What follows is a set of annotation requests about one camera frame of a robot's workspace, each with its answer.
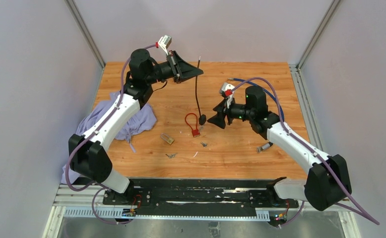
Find lavender cloth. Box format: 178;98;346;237
76;92;157;188

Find black cable lock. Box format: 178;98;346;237
194;56;207;126

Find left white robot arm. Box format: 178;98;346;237
64;47;203;205

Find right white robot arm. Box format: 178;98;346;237
208;83;352;211

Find blue cable lock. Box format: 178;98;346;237
228;78;284;153

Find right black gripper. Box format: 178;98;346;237
208;96;254;129

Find brass padlock keys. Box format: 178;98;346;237
165;153;178;159

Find red cable lock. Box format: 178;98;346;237
185;113;200;138

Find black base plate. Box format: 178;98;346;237
102;178;299;218

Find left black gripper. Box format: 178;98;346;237
145;51;203;86

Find brass padlock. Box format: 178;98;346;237
160;133;175;145

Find aluminium frame rails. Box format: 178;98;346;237
43;185;361;238

